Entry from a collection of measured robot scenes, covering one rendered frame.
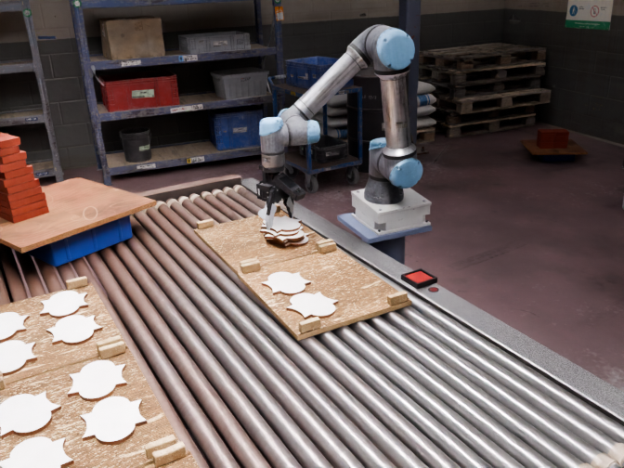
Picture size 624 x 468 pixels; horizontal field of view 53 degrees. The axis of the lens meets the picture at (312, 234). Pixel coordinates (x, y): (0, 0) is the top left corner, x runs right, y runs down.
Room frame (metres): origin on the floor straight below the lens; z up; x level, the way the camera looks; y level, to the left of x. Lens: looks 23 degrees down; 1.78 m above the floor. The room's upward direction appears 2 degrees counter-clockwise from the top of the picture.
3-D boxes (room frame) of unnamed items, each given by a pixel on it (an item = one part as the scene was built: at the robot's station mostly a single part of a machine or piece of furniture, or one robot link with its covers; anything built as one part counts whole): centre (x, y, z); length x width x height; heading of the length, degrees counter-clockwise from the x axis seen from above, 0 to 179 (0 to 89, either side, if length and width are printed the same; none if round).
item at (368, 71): (5.89, -0.66, 0.44); 0.59 x 0.59 x 0.88
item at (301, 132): (2.02, 0.03, 1.29); 0.11 x 0.11 x 0.08; 17
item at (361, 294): (1.60, -0.02, 0.93); 0.41 x 0.35 x 0.02; 27
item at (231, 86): (6.32, 0.66, 0.76); 0.50 x 0.36 x 0.24; 118
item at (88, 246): (2.03, 0.84, 0.97); 0.31 x 0.31 x 0.10; 50
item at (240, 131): (6.34, 0.74, 0.32); 0.50 x 0.41 x 0.37; 108
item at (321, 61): (5.44, -0.11, 0.96); 0.50 x 0.38 x 0.21; 37
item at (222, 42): (6.24, 0.86, 1.16); 0.60 x 0.40 x 0.15; 115
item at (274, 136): (1.97, 0.11, 1.29); 0.09 x 0.08 x 0.11; 107
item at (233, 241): (1.97, 0.17, 0.93); 0.41 x 0.35 x 0.02; 28
